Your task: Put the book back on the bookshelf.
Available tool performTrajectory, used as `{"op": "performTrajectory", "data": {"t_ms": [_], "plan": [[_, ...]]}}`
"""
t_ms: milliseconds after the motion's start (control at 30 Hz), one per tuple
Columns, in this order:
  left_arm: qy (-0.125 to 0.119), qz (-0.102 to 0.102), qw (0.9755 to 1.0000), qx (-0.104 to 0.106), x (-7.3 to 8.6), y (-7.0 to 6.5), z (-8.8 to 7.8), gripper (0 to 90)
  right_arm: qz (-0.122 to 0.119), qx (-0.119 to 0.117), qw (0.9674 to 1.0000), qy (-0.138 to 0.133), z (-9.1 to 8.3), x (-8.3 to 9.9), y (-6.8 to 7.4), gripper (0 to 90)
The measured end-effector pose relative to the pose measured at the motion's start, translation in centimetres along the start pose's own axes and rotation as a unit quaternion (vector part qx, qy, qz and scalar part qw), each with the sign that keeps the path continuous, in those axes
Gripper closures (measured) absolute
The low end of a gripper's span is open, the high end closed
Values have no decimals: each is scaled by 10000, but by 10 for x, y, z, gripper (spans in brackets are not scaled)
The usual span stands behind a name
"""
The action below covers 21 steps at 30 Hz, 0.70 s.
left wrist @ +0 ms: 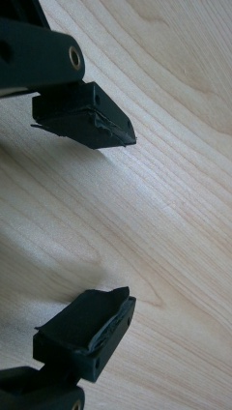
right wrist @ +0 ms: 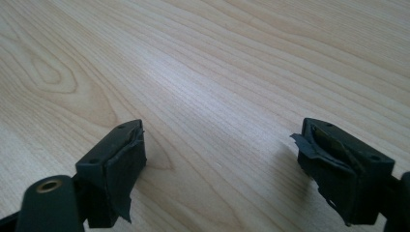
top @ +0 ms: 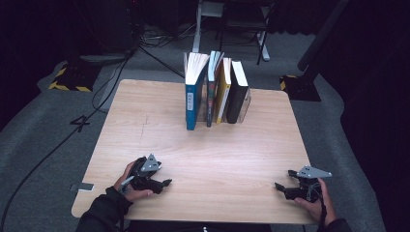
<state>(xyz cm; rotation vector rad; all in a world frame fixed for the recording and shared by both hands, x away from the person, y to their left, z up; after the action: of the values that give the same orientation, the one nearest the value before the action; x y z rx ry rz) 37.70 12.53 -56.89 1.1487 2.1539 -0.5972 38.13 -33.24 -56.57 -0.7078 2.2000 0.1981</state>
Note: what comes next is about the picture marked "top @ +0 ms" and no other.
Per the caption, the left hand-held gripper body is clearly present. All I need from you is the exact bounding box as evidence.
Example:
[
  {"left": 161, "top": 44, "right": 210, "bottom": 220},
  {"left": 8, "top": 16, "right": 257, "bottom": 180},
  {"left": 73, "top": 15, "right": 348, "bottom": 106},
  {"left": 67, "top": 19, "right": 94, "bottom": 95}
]
[{"left": 129, "top": 153, "right": 162, "bottom": 190}]

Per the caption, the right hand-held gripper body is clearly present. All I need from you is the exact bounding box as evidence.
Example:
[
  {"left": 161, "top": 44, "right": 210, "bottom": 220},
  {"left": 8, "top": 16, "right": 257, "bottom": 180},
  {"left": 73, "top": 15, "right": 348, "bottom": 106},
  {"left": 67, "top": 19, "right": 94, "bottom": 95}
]
[{"left": 291, "top": 165, "right": 333, "bottom": 203}]

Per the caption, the clear acrylic book rack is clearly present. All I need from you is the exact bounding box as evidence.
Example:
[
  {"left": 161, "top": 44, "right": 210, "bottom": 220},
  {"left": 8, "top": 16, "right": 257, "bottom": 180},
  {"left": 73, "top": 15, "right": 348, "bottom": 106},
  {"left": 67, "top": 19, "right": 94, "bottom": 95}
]
[{"left": 185, "top": 80, "right": 251, "bottom": 125}]

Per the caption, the black book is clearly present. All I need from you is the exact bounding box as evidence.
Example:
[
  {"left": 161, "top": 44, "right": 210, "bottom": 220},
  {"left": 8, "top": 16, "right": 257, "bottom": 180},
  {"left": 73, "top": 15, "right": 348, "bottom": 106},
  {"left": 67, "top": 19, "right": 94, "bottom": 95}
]
[{"left": 225, "top": 60, "right": 249, "bottom": 125}]

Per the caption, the red and blue illustrated book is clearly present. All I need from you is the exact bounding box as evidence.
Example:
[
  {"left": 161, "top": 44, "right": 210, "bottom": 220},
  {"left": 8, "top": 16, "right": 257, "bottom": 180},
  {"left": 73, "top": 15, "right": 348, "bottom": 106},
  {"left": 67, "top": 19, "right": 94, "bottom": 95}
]
[{"left": 206, "top": 50, "right": 225, "bottom": 128}]

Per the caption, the yellow book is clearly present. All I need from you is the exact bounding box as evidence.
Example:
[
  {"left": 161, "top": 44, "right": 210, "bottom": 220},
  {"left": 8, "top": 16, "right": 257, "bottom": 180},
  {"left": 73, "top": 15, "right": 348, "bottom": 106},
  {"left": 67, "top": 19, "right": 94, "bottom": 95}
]
[{"left": 215, "top": 57, "right": 233, "bottom": 125}]

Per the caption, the person's left hand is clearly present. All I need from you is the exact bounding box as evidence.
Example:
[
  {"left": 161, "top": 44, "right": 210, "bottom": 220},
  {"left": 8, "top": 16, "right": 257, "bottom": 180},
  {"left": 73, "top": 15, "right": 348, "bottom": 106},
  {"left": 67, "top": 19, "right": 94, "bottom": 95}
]
[{"left": 113, "top": 160, "right": 153, "bottom": 203}]

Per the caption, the person's right hand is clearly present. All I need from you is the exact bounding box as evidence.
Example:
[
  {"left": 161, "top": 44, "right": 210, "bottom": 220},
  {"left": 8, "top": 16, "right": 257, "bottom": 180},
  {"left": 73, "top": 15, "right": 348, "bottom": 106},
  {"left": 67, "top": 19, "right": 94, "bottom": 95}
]
[{"left": 293, "top": 178, "right": 337, "bottom": 226}]

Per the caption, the person's dark clothing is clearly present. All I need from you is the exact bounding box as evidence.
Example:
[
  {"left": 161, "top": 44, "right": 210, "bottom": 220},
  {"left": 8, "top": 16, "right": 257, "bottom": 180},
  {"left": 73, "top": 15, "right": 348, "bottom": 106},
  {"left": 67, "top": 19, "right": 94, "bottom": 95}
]
[{"left": 129, "top": 221, "right": 275, "bottom": 232}]

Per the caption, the grey floor tape piece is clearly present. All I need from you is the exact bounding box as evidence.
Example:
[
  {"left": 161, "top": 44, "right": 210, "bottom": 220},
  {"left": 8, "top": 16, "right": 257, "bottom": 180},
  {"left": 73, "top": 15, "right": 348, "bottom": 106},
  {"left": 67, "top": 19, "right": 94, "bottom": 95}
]
[{"left": 70, "top": 182, "right": 95, "bottom": 193}]

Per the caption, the small hazard-striped stand base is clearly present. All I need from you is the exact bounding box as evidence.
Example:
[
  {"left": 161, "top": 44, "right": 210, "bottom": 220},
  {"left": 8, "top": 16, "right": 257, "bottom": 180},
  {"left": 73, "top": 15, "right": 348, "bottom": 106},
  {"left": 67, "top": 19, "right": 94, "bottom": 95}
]
[{"left": 279, "top": 74, "right": 322, "bottom": 102}]

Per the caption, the large hazard-striped stand base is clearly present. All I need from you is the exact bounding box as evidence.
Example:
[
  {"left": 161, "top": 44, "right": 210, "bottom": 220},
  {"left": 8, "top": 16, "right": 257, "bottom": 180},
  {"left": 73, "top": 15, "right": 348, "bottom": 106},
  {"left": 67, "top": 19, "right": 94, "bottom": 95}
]
[{"left": 47, "top": 62, "right": 102, "bottom": 93}]

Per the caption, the grey round base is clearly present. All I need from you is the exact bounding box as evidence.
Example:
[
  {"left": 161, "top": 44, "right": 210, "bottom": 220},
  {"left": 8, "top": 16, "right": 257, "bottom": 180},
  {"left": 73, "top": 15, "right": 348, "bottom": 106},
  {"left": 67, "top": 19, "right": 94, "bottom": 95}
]
[{"left": 79, "top": 52, "right": 130, "bottom": 66}]

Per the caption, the black slanted pole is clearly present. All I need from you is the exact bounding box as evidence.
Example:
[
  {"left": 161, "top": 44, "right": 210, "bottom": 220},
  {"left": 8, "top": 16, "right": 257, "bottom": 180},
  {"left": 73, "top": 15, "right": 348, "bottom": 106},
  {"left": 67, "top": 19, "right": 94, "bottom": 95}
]
[{"left": 297, "top": 0, "right": 351, "bottom": 73}]

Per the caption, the black equipment stand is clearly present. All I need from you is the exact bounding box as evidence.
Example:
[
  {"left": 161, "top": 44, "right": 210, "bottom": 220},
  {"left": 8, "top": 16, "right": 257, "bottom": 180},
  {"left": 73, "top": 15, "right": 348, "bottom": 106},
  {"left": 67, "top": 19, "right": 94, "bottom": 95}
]
[{"left": 66, "top": 0, "right": 143, "bottom": 66}]

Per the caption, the black folding chair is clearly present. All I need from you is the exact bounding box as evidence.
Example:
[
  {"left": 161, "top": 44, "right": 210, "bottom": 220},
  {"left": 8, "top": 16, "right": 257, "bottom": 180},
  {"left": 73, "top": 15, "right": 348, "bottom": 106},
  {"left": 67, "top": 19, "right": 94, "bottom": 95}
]
[{"left": 217, "top": 0, "right": 278, "bottom": 66}]

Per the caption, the black cable with silver plug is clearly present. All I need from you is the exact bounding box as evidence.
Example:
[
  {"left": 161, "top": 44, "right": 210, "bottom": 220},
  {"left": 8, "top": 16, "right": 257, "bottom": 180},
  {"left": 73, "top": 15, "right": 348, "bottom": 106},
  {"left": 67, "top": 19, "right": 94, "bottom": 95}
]
[{"left": 117, "top": 175, "right": 136, "bottom": 232}]

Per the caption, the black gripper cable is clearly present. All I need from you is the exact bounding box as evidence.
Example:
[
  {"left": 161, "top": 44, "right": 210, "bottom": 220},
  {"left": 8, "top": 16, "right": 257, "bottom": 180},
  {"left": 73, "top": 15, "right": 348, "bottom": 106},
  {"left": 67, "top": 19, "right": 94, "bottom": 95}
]
[{"left": 306, "top": 183, "right": 328, "bottom": 232}]

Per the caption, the long black floor cable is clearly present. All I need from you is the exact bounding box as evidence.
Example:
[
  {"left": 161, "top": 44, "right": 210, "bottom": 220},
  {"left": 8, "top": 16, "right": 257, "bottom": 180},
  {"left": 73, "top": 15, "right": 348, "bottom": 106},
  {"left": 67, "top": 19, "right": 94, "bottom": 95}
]
[{"left": 0, "top": 51, "right": 134, "bottom": 232}]

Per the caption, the thin looped black cable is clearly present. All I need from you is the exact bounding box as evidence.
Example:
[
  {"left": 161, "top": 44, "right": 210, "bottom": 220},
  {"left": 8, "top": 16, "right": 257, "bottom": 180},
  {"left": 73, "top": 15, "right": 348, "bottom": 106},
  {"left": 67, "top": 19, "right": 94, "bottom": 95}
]
[{"left": 91, "top": 61, "right": 125, "bottom": 114}]

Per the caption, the straight black floor cable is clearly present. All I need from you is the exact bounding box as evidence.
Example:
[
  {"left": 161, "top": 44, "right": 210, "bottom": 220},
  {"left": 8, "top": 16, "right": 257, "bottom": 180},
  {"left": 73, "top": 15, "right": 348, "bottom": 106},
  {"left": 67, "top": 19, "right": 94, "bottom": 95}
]
[{"left": 138, "top": 44, "right": 186, "bottom": 79}]

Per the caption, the tangle of black cables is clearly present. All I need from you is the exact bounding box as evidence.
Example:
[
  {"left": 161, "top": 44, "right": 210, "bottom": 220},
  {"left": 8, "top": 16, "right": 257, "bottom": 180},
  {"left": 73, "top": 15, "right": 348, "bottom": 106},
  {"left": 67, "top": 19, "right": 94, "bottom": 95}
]
[{"left": 139, "top": 23, "right": 194, "bottom": 46}]

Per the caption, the white desk frame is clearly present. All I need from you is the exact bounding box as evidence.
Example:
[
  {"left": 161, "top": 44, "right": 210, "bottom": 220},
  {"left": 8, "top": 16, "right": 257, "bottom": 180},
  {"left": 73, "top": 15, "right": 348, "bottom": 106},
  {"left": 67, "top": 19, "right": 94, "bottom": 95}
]
[{"left": 191, "top": 0, "right": 271, "bottom": 62}]

